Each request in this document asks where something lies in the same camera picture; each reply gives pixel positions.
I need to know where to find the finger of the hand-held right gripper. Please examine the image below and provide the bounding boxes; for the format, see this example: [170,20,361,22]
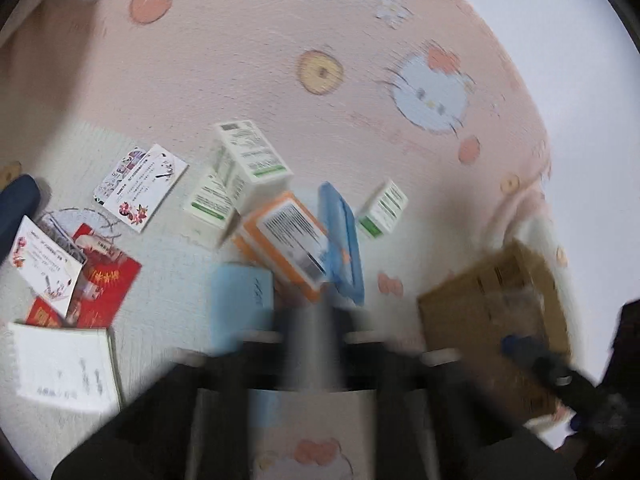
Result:
[501,334,602,432]

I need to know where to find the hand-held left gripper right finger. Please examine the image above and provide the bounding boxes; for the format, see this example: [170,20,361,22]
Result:
[312,306,577,480]

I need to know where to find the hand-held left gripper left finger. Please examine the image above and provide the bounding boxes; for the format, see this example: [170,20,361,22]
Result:
[50,306,314,480]

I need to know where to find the light blue box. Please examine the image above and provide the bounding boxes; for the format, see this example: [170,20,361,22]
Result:
[210,264,283,441]

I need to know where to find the brown cardboard box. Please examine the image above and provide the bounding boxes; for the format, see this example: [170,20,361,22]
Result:
[417,239,573,421]

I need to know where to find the orange white box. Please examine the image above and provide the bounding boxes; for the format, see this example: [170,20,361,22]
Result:
[234,191,331,303]

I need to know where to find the blue plastic pencil case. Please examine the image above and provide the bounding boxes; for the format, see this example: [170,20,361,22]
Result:
[318,181,365,306]

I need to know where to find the small white green medicine box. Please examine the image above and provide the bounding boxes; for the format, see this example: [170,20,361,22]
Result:
[182,167,237,233]
[356,179,409,239]

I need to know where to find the red envelope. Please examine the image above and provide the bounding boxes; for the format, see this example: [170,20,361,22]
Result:
[24,224,142,332]

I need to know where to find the white notepad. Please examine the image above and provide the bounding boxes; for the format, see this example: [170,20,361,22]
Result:
[7,322,122,413]

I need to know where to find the large white medicine box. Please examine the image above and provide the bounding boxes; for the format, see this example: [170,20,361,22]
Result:
[214,119,294,217]

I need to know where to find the white floral sticker card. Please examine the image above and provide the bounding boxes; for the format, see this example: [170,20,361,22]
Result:
[93,144,189,233]

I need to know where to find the white card with red flowers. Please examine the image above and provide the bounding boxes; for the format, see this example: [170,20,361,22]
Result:
[9,216,87,317]

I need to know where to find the dark blue glasses case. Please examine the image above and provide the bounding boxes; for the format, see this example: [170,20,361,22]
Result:
[0,175,42,263]

